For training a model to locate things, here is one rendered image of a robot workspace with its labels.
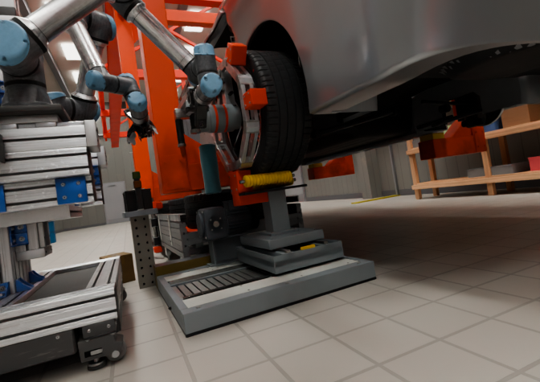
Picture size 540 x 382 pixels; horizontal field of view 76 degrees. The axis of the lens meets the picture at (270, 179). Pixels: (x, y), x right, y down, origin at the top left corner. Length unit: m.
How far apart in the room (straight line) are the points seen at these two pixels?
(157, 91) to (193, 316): 1.35
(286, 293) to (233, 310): 0.22
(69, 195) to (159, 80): 1.08
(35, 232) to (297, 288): 1.00
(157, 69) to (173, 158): 0.53
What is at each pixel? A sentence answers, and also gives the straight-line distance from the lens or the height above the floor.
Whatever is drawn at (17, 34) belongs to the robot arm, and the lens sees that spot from 1.29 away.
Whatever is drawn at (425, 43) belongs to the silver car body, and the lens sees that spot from 1.17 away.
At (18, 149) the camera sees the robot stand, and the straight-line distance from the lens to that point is 1.34.
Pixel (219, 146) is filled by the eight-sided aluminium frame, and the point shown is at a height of 0.74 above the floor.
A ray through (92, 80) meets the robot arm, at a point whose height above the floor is 0.98.
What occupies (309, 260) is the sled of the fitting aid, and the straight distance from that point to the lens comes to 1.61.
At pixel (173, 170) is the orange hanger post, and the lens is 2.09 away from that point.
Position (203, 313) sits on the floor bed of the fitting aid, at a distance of 1.30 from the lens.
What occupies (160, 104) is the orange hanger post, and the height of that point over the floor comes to 1.04.
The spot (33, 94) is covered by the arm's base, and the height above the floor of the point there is 0.87.
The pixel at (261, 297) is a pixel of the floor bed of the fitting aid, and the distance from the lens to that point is 1.36.
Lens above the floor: 0.45
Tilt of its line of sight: 2 degrees up
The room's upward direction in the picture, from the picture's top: 8 degrees counter-clockwise
